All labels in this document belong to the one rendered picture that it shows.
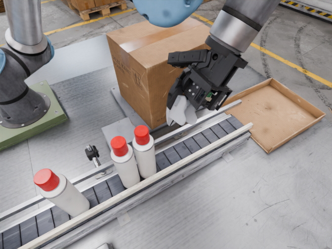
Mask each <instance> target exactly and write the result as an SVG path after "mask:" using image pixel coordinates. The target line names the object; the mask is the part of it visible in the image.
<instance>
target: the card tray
mask: <svg viewBox="0 0 332 249"><path fill-rule="evenodd" d="M239 99H240V100H242V103H241V104H240V105H238V106H236V107H234V108H232V109H230V110H228V111H226V112H225V114H227V115H228V114H232V115H233V116H234V117H236V118H237V119H238V120H239V121H240V122H241V123H242V124H243V125H247V124H249V123H252V124H253V126H252V128H250V129H249V131H250V132H251V136H250V137H251V138H252V139H253V140H254V141H255V142H256V143H257V144H258V145H259V146H260V147H261V148H262V149H263V150H264V151H265V152H266V153H267V154H269V153H270V152H272V151H274V150H275V149H277V148H278V147H280V146H281V145H283V144H285V143H286V142H288V141H289V140H291V139H292V138H294V137H296V136H297V135H299V134H300V133H302V132H303V131H305V130H307V129H308V128H309V127H311V126H313V125H314V124H316V123H317V122H319V121H320V120H321V119H322V118H323V117H324V116H325V115H326V113H324V112H323V111H321V110H320V109H318V108H317V107H315V106H314V105H312V104H311V103H309V102H308V101H306V100H305V99H303V98H302V97H300V96H299V95H298V94H296V93H295V92H293V91H292V90H290V89H289V88H287V87H286V86H284V85H283V84H281V83H280V82H278V81H277V80H275V79H274V78H270V79H268V80H266V81H263V82H261V83H259V84H257V85H255V86H252V87H250V88H248V89H246V90H244V91H242V92H239V93H237V94H235V95H233V96H231V97H229V98H227V99H226V101H225V102H224V103H223V105H222V106H221V107H220V108H222V107H224V106H227V105H229V104H231V103H233V102H235V101H237V100H239Z"/></svg>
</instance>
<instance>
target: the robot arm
mask: <svg viewBox="0 0 332 249"><path fill-rule="evenodd" d="M125 1H128V2H132V3H134V5H135V7H136V9H137V11H138V12H139V13H140V15H141V16H144V17H145V18H146V19H147V20H148V21H149V23H151V24H153V25H155V26H158V27H162V28H169V27H174V26H177V25H178V24H180V23H182V22H183V21H184V20H185V19H187V18H188V17H189V16H190V15H191V14H192V13H194V12H195V11H196V10H197V9H198V8H199V6H200V5H201V3H202V2H203V0H125ZM280 2H281V0H227V1H226V2H225V4H224V6H223V8H222V10H221V11H220V13H219V15H218V17H217V18H216V20H215V22H214V24H213V25H212V27H211V29H210V31H209V33H210V34H211V35H208V37H207V39H206V40H205V43H206V44H207V45H208V46H209V47H211V49H210V50H208V49H200V50H190V51H175V52H170V53H168V60H167V64H170V65H172V67H175V68H184V67H187V68H185V69H183V72H182V73H181V74H180V75H179V77H178V78H176V80H175V82H174V84H173V85H172V87H171V88H170V90H169V92H168V96H167V102H166V106H167V107H166V121H167V124H168V126H172V125H173V124H175V123H178V124H179V125H184V124H185V122H187V123H189V124H190V125H194V124H195V123H196V122H197V117H196V113H195V110H198V109H199V107H200V106H203V107H206V108H207V109H208V110H209V111H214V110H215V109H216V110H217V111H218V110H219V109H220V107H221V106H222V105H223V103H224V102H225V101H226V99H227V98H228V97H229V95H230V94H231V93H232V89H230V88H229V87H228V86H227V84H228V82H229V81H230V79H231V78H232V77H233V75H234V74H235V72H236V71H237V70H238V68H242V69H244V68H245V66H246V65H247V64H248V62H247V61H246V60H245V59H243V58H242V57H241V56H242V55H241V54H240V53H244V52H245V51H246V50H247V49H248V47H249V46H250V44H251V43H252V41H253V40H254V39H255V37H256V36H257V34H258V33H259V31H260V30H261V28H262V27H263V26H264V24H265V23H266V22H267V20H268V19H269V17H270V16H271V14H272V13H273V12H274V10H275V9H276V7H277V6H278V4H279V3H280ZM3 3H4V7H5V11H6V16H7V21H8V25H9V28H8V29H7V30H6V32H5V39H6V44H4V45H3V46H1V47H0V116H1V117H2V118H3V119H4V120H5V121H6V122H8V123H10V124H20V123H24V122H27V121H29V120H31V119H33V118H35V117H36V116H37V115H39V114H40V113H41V112H42V110H43V109H44V106H45V101H44V99H43V98H42V96H41V95H40V94H38V93H37V92H35V91H34V90H32V89H31V88H29V87H28V86H27V84H26V83H25V82H24V80H25V79H27V78H28V77H29V76H30V75H32V74H33V73H34V72H36V71H37V70H38V69H40V68H41V67H42V66H44V65H46V64H47V63H49V62H50V61H51V59H52V58H53V57H54V47H53V45H52V44H51V41H50V39H49V38H48V37H47V36H46V35H45V34H44V33H43V32H42V9H41V0H3ZM183 93H184V94H185V95H184V96H183ZM225 95H227V96H226V97H225V98H224V100H223V101H222V102H221V100H222V99H223V97H224V96H225ZM220 102H221V104H220V105H219V103H220Z"/></svg>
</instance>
